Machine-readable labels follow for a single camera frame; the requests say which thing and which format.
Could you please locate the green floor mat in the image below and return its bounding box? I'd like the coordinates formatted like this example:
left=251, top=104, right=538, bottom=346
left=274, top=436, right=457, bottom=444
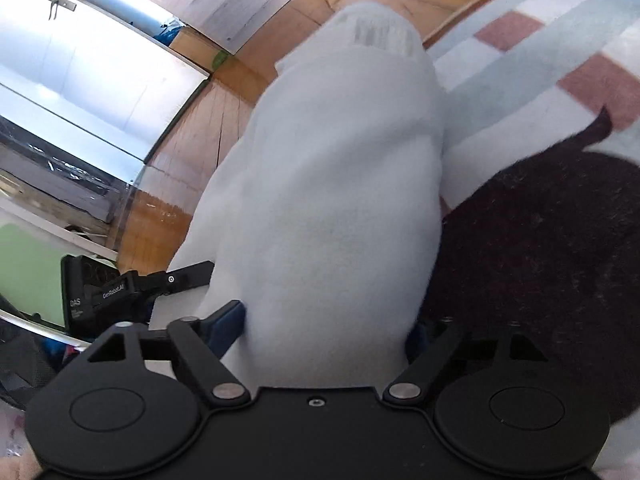
left=0, top=222, right=68, bottom=331

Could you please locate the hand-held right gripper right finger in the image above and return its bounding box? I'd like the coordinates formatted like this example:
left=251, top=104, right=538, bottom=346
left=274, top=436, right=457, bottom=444
left=382, top=317, right=548, bottom=406

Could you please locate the dark bag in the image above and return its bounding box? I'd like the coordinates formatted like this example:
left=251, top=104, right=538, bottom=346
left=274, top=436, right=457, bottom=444
left=0, top=330, right=76, bottom=411

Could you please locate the blue plastic bag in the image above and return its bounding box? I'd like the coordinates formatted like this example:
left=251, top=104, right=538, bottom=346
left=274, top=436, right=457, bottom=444
left=155, top=20, right=183, bottom=48

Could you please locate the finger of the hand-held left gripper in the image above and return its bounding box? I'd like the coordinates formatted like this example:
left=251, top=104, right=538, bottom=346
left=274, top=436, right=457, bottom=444
left=135, top=260, right=216, bottom=293

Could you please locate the checkered mat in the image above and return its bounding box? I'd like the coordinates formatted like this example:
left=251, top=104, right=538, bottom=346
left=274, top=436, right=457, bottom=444
left=422, top=0, right=640, bottom=480

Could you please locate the grey wood-grain panel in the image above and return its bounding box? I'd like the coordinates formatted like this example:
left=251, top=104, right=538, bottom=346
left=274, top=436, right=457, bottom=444
left=130, top=0, right=321, bottom=56

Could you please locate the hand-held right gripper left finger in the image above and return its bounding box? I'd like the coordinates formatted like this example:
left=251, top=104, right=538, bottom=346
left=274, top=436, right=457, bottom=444
left=80, top=300, right=251, bottom=406

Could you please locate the dark brown garment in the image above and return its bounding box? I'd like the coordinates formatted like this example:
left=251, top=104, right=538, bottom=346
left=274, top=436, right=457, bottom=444
left=417, top=105, right=640, bottom=428

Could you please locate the white sock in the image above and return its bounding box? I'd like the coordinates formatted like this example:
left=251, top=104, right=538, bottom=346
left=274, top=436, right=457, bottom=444
left=165, top=1, right=446, bottom=388

